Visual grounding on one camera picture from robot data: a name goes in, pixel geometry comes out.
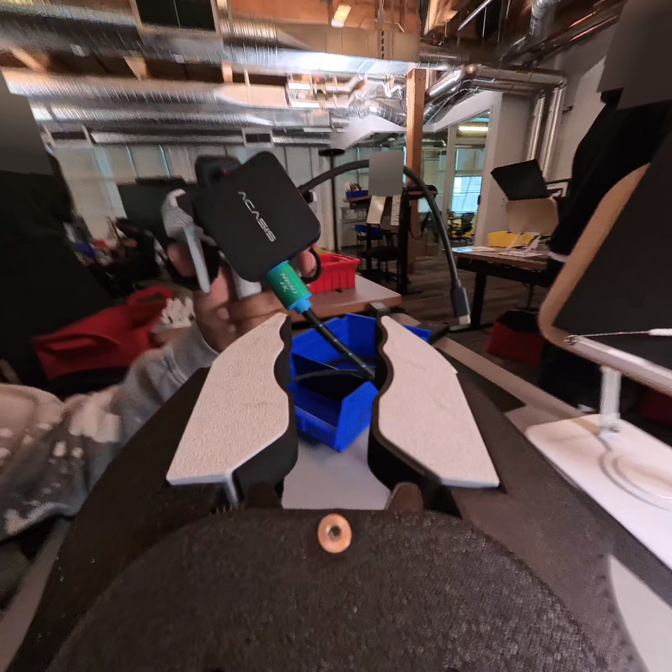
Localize black tilted panel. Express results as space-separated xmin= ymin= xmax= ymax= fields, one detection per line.
xmin=491 ymin=159 xmax=550 ymax=202

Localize black hub cable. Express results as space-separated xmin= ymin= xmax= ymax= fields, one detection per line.
xmin=296 ymin=159 xmax=474 ymax=327

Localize person's left hand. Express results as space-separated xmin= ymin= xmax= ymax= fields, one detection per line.
xmin=168 ymin=244 xmax=316 ymax=354

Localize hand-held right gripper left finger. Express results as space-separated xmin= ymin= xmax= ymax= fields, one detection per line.
xmin=166 ymin=313 xmax=299 ymax=492

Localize large black monitor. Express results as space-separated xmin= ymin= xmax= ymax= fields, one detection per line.
xmin=117 ymin=177 xmax=203 ymax=234

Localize thin white tipped wire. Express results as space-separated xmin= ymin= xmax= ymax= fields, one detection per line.
xmin=564 ymin=327 xmax=672 ymax=344

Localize blue storage bin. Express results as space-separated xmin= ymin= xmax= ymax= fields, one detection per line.
xmin=287 ymin=313 xmax=433 ymax=453

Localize person's left forearm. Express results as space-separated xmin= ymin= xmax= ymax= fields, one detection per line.
xmin=0 ymin=324 xmax=221 ymax=531

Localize black usb hub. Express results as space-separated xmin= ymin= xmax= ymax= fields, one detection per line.
xmin=195 ymin=151 xmax=322 ymax=283

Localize row of white dropper bottles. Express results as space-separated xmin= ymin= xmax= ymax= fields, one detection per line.
xmin=160 ymin=298 xmax=196 ymax=327

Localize wooden table with black legs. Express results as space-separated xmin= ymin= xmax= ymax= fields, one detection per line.
xmin=451 ymin=246 xmax=553 ymax=330

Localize wooden table with bins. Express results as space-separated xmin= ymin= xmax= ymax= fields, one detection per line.
xmin=290 ymin=273 xmax=403 ymax=322

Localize silver ventilation duct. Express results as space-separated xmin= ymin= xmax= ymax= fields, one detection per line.
xmin=0 ymin=68 xmax=337 ymax=121

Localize red tote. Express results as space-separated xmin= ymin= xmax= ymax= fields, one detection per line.
xmin=31 ymin=286 xmax=175 ymax=383

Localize black board with wooden edge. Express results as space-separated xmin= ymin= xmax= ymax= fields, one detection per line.
xmin=538 ymin=162 xmax=672 ymax=396

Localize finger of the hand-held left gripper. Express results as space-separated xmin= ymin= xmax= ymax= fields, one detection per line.
xmin=160 ymin=188 xmax=197 ymax=238
xmin=183 ymin=226 xmax=212 ymax=294

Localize beige cardboard stand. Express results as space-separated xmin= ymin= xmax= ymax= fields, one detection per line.
xmin=505 ymin=198 xmax=559 ymax=238

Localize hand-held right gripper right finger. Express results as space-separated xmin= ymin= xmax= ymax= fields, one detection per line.
xmin=367 ymin=315 xmax=501 ymax=491

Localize red storage box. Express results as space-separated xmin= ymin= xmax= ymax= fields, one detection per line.
xmin=485 ymin=310 xmax=545 ymax=366

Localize wooden post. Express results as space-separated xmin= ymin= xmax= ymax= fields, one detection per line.
xmin=406 ymin=68 xmax=427 ymax=276

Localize green plug hdmi cable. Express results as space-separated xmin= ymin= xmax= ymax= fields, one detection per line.
xmin=264 ymin=261 xmax=378 ymax=381

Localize yellow plastic bin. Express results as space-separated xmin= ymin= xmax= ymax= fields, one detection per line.
xmin=487 ymin=230 xmax=537 ymax=249

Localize black lectern stand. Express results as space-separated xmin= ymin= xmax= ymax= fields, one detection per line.
xmin=396 ymin=184 xmax=439 ymax=295

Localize black bin divider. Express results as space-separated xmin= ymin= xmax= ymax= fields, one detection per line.
xmin=290 ymin=351 xmax=380 ymax=402

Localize white paper sheets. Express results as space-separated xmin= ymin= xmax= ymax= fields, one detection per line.
xmin=366 ymin=194 xmax=401 ymax=226

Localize red ribbed bin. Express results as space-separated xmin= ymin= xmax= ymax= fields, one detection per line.
xmin=309 ymin=251 xmax=362 ymax=295

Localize white metal stand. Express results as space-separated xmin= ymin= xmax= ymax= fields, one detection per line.
xmin=525 ymin=365 xmax=672 ymax=557

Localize black floor lamp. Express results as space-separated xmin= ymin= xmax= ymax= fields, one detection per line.
xmin=320 ymin=148 xmax=345 ymax=253

